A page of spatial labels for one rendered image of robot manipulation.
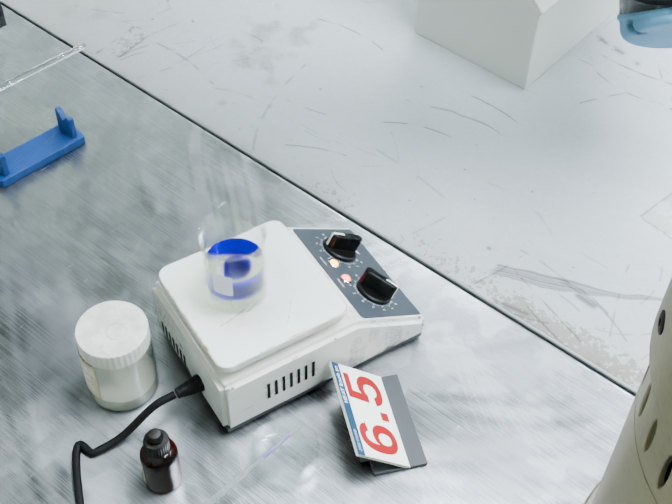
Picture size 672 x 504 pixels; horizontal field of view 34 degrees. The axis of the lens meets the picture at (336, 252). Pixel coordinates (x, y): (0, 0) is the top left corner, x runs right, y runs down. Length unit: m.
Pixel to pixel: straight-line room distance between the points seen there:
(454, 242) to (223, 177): 0.24
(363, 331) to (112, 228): 0.29
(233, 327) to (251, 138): 0.32
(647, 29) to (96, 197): 0.54
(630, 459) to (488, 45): 0.95
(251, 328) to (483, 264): 0.27
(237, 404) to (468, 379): 0.21
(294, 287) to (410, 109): 0.35
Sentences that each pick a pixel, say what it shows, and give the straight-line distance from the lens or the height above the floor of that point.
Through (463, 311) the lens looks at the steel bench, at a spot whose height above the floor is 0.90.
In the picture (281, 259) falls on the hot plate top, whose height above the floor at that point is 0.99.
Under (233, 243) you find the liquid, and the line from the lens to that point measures 0.87.
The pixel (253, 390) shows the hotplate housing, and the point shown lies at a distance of 0.88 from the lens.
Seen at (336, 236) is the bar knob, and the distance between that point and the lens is 0.95.
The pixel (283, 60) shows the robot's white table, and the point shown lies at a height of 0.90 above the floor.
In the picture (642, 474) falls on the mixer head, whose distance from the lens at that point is 0.29.
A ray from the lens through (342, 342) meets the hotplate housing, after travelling 0.89.
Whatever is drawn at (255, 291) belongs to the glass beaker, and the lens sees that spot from 0.86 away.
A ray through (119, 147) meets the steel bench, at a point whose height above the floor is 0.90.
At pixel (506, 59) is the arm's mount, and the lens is 1.21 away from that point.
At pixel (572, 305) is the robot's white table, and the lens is 1.02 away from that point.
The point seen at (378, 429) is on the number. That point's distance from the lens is 0.89.
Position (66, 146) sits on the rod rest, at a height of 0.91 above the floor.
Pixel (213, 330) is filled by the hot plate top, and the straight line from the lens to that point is 0.87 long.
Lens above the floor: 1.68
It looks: 49 degrees down
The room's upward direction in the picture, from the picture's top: 1 degrees clockwise
